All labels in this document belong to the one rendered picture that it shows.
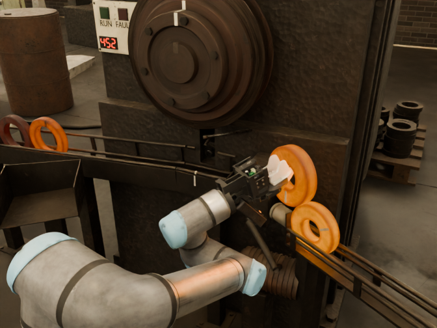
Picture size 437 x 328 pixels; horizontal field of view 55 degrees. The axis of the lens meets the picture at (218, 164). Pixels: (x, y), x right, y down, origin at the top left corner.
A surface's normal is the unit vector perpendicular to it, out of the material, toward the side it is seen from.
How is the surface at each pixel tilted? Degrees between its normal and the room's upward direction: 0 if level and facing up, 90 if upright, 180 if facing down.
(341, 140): 0
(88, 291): 30
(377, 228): 0
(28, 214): 5
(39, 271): 42
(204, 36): 90
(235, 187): 89
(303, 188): 88
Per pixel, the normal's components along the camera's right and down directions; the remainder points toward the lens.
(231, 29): 0.47, -0.12
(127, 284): 0.48, -0.73
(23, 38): 0.27, 0.45
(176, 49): -0.42, 0.42
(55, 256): -0.04, -0.80
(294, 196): -0.86, 0.21
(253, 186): 0.50, 0.39
